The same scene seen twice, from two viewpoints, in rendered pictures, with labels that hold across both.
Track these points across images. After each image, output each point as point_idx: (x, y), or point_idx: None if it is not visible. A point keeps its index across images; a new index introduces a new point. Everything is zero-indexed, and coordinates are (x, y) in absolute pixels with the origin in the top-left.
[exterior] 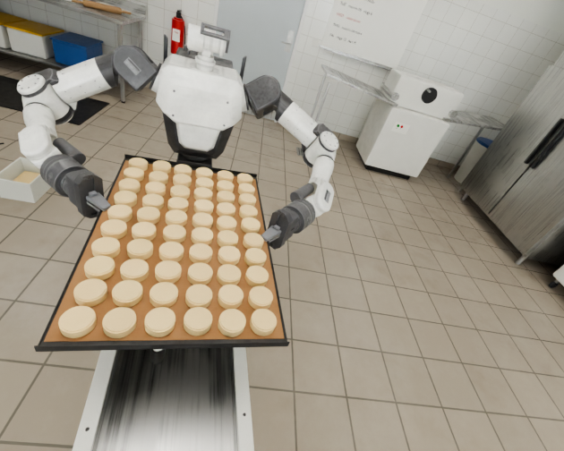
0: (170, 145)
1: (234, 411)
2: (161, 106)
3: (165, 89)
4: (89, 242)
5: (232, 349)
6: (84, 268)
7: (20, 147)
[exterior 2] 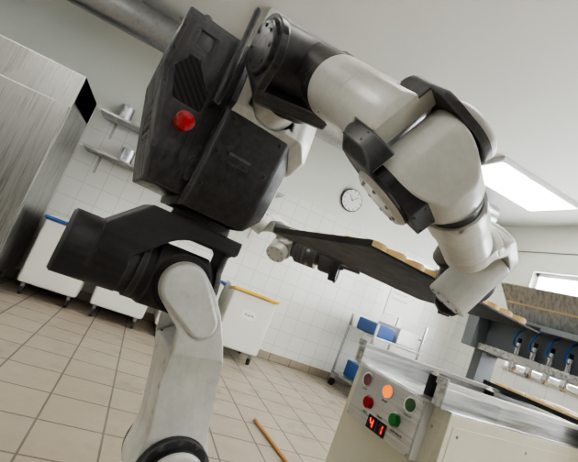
0: (252, 218)
1: (416, 373)
2: (304, 152)
3: (313, 127)
4: None
5: (388, 359)
6: (499, 306)
7: (517, 258)
